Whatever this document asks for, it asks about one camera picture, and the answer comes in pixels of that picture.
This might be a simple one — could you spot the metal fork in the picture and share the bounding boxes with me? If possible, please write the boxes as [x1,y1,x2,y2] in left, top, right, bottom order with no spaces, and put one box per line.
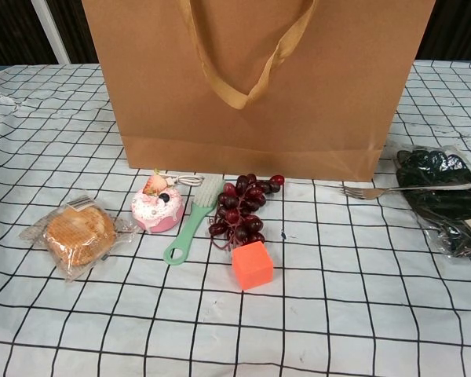
[340,182,471,200]

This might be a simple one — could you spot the dark red grape bunch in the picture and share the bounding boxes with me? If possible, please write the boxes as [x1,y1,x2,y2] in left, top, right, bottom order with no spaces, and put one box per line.
[207,173,286,252]

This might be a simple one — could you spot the packaged black gloves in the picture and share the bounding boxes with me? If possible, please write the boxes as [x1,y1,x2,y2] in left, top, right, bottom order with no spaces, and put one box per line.
[394,144,471,259]

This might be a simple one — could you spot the orange cube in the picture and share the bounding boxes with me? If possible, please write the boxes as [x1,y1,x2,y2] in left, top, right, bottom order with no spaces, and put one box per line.
[231,241,275,291]

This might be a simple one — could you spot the white cable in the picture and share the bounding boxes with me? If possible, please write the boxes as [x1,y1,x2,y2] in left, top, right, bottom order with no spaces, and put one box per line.
[156,169,206,189]

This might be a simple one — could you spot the green handled brush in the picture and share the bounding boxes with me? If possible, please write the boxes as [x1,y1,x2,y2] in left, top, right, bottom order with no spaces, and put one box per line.
[162,175,225,266]

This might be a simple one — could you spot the brown paper shopping bag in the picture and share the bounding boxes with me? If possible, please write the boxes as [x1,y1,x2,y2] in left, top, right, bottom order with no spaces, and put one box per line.
[79,0,436,182]

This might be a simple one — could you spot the white checkered tablecloth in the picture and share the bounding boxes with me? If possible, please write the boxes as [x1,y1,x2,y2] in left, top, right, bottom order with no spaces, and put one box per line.
[0,59,471,377]

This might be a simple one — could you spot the round bun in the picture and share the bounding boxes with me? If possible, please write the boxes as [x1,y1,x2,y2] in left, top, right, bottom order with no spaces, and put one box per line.
[18,192,138,283]

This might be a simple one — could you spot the pink toy cake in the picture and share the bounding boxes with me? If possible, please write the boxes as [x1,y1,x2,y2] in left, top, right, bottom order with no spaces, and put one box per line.
[130,168,184,233]

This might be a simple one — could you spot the white partition post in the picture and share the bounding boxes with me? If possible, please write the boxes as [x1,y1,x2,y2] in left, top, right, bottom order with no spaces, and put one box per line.
[38,0,72,64]

